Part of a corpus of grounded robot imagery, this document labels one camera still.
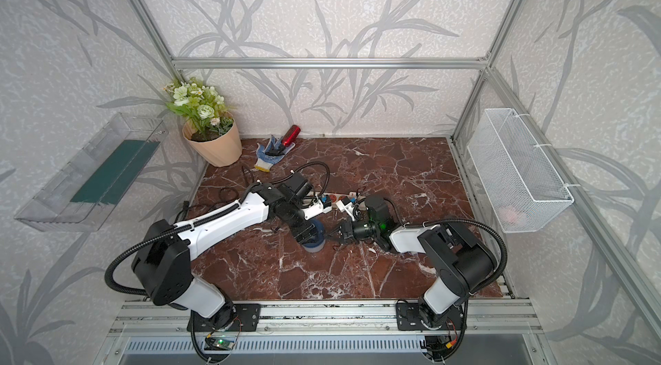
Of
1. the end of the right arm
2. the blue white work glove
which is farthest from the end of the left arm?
the blue white work glove

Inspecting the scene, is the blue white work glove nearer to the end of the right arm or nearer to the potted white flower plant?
the potted white flower plant

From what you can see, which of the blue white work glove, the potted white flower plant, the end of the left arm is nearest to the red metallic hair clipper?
the blue white work glove

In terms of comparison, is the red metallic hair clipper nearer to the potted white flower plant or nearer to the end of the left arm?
the potted white flower plant

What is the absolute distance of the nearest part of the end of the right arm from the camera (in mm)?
710

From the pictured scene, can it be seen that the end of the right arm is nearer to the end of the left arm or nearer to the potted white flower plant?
the end of the left arm

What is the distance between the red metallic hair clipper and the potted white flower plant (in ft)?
0.54

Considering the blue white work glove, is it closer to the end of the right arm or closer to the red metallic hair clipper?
the red metallic hair clipper

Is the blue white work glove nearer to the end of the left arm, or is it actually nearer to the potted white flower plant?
the potted white flower plant

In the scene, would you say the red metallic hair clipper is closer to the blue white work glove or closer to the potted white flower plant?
the blue white work glove

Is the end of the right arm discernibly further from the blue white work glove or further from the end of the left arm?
the blue white work glove

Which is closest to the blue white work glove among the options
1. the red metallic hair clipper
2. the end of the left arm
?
the red metallic hair clipper

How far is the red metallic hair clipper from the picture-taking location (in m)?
1.15

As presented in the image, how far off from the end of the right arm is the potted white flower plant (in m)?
0.61

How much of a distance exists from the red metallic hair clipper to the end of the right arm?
0.53 meters
